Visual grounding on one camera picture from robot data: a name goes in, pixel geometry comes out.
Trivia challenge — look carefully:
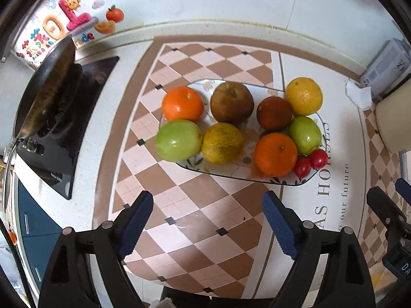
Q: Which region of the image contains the black frying pan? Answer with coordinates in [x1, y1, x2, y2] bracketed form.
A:
[13, 35, 84, 141]

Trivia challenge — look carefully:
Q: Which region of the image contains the bright orange fruit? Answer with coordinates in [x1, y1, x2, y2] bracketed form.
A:
[254, 133, 298, 177]

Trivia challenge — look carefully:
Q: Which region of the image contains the small orange tangerine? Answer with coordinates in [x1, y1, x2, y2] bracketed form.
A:
[162, 86, 204, 122]

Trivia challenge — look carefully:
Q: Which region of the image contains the red cherry tomato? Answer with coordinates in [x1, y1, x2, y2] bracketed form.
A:
[309, 149, 328, 170]
[293, 157, 311, 179]

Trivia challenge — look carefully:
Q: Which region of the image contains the dark orange fruit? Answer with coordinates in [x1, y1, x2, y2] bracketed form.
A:
[256, 96, 293, 132]

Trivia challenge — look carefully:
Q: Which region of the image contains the cream utensil holder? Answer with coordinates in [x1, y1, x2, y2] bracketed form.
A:
[376, 79, 411, 153]

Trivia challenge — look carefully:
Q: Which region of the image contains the yellow pear fruit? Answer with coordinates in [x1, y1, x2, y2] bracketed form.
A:
[201, 122, 244, 165]

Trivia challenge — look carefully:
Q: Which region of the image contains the black induction stove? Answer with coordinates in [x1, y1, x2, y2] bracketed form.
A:
[17, 56, 120, 200]

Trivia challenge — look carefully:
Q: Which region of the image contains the brown red apple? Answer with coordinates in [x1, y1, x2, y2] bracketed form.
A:
[210, 81, 254, 125]

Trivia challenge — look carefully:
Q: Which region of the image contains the green apple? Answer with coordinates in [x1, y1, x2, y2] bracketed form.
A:
[288, 116, 322, 156]
[155, 120, 203, 162]

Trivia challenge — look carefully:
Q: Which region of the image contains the yellow orange fruit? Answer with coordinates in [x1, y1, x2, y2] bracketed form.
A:
[285, 77, 323, 116]

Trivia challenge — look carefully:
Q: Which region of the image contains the colourful wall sticker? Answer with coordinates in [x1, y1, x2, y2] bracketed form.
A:
[12, 0, 125, 70]

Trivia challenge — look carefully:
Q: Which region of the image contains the checkered counter mat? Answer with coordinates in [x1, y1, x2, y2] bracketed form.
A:
[93, 40, 405, 298]

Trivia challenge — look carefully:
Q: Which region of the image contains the white crumpled tissue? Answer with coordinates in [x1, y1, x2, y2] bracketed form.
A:
[345, 79, 373, 111]

